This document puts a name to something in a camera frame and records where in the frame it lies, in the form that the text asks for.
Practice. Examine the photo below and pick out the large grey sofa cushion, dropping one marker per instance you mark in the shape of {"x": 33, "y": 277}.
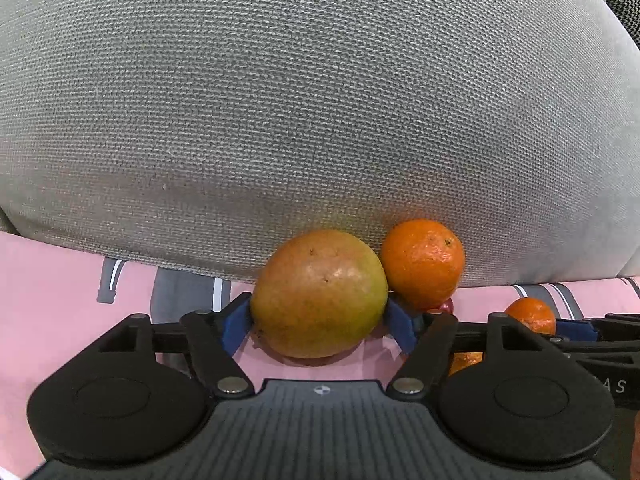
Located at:
{"x": 300, "y": 110}

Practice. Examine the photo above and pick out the yellow-green mango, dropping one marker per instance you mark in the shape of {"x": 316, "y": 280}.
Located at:
{"x": 320, "y": 295}

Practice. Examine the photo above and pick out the pink printed blanket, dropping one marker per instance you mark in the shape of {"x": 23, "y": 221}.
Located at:
{"x": 50, "y": 300}

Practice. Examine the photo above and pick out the small orange tangerine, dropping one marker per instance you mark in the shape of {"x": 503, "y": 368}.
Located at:
{"x": 530, "y": 312}
{"x": 465, "y": 362}

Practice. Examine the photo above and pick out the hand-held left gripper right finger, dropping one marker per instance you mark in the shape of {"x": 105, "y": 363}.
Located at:
{"x": 402, "y": 327}

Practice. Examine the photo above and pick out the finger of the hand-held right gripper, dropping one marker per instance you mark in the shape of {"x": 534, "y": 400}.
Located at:
{"x": 625, "y": 317}
{"x": 575, "y": 330}

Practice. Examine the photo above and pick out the red cherry tomato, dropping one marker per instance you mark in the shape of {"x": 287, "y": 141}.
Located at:
{"x": 445, "y": 306}

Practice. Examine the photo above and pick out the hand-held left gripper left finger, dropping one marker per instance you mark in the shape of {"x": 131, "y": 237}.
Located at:
{"x": 236, "y": 324}

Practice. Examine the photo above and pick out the large orange tangerine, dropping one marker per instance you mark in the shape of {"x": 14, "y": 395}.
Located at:
{"x": 422, "y": 265}

